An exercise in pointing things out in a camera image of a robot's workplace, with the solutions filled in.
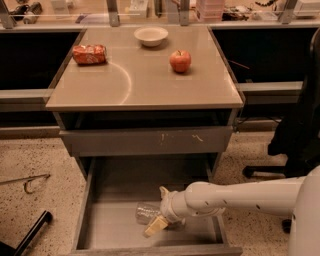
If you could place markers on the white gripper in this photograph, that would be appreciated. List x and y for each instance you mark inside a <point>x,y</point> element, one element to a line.
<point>167,207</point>

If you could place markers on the clear plastic water bottle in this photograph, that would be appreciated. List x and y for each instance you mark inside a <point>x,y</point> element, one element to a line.
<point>145,212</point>

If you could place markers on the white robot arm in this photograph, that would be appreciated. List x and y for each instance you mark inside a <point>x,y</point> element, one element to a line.
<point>297,198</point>

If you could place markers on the open middle drawer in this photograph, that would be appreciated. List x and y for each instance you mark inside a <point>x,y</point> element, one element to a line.
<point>109,226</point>

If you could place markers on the closed top drawer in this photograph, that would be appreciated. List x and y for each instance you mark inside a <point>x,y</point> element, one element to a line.
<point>118,142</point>

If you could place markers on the grey drawer cabinet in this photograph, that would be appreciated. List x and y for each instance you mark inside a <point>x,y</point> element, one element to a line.
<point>138,89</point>

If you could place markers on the metal hook tool on floor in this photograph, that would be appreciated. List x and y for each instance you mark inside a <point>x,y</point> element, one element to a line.
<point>25,180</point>

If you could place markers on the red apple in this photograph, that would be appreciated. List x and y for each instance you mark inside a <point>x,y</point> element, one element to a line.
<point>180,61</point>

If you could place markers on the black office chair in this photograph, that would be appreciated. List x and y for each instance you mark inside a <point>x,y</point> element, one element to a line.
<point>297,135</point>

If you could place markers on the black chair leg left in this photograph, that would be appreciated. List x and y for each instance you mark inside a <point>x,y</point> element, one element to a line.
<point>6,250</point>

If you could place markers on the crushed orange soda can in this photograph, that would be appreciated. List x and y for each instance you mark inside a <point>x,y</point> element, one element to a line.
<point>89,54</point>

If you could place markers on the white ceramic bowl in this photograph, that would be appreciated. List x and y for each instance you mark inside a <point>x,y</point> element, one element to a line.
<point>151,36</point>

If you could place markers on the pink plastic container stack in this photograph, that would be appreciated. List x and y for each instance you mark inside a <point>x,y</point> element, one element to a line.
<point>209,10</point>

